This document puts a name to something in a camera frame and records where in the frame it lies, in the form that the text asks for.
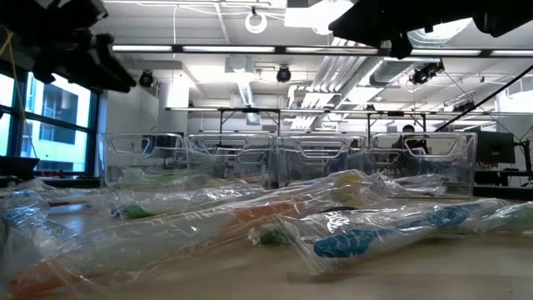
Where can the person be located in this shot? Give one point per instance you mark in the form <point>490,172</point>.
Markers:
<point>408,137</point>

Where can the clear plastic bin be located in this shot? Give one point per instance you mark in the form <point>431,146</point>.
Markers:
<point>200,160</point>
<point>291,164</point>
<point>108,166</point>
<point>464,175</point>

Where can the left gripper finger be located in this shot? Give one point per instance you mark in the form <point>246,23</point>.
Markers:
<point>116,75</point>

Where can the white ceiling duct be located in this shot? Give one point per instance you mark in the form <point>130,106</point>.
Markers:
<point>245,91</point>

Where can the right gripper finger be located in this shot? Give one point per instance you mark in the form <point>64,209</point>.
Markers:
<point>358,23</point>

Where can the black ceiling spotlight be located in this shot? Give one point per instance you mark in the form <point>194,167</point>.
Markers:
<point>424,74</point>
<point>283,74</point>
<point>146,79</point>

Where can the dark flat object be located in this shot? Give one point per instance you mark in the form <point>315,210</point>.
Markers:
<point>16,164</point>

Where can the large window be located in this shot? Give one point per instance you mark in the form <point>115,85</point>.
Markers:
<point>58,104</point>

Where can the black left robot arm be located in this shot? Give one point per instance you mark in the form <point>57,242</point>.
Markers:
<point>50,16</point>

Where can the black monitor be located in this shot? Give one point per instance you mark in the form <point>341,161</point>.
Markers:
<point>495,148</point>

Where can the long ceiling light bar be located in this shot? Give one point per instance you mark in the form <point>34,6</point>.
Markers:
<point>229,48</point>

